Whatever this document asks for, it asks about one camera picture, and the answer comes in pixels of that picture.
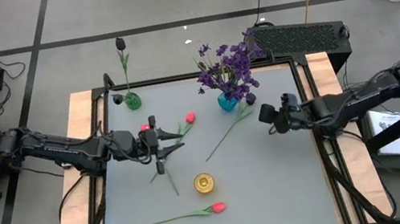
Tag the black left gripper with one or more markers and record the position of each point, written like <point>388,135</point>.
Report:
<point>132,147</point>

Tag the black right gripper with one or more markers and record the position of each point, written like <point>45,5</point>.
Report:
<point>286,114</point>

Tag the red artificial tulip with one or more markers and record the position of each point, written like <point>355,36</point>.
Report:
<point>219,207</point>
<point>190,118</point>
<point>144,127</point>

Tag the purple artificial flower stem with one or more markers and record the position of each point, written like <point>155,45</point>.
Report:
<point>240,58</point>
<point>209,80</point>
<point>204,50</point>

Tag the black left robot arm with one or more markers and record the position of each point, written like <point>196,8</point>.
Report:
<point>63,149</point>

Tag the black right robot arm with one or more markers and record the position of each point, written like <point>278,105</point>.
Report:
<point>357,100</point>

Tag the yellow textured glass vase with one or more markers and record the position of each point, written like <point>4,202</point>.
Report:
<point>204,183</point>

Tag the green textured glass vase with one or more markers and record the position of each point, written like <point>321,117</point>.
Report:
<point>133,101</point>

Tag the blue textured glass vase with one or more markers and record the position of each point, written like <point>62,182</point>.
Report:
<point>228,103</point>

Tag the black perforated computer case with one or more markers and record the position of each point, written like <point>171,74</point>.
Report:
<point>301,36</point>

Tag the grey table mat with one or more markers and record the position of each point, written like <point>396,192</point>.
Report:
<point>280,204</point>

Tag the light wooden table board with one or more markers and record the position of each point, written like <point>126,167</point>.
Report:
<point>78,213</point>

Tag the black aluminium table frame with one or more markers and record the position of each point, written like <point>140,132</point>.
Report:
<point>162,80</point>

